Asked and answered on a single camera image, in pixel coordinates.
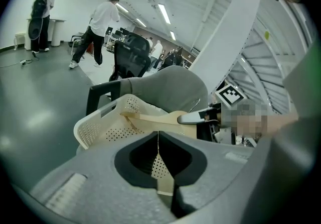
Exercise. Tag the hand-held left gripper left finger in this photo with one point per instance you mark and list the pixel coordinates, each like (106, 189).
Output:
(100, 187)

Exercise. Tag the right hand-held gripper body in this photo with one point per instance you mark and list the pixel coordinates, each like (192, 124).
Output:
(230, 95)

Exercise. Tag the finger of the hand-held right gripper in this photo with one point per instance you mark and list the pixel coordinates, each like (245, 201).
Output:
(193, 117)

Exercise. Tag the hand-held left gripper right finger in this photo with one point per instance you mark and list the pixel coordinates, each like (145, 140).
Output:
(220, 167)

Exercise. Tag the wooden clothes hanger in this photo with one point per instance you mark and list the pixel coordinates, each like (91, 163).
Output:
(160, 118)

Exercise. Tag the cream perforated plastic basket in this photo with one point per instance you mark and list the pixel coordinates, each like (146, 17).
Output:
(95, 127)

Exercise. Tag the person's right forearm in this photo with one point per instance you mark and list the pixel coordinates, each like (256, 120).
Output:
(281, 122)

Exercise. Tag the grey fabric chair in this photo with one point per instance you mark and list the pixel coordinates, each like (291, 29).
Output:
(170, 85)

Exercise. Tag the person's grey shirt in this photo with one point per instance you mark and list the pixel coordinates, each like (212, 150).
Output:
(296, 162)

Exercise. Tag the black mesh office chair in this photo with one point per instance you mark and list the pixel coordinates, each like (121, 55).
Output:
(130, 59)

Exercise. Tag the black chair armrest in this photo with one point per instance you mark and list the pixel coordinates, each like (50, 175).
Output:
(102, 92)

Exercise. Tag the ceiling light strip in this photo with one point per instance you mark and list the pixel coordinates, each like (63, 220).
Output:
(164, 14)

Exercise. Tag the white power strip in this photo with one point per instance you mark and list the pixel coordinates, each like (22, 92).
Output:
(23, 62)

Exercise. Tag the white round table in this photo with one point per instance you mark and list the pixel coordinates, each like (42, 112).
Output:
(57, 32)

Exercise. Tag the white small bench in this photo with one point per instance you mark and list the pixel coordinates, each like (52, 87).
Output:
(19, 39)

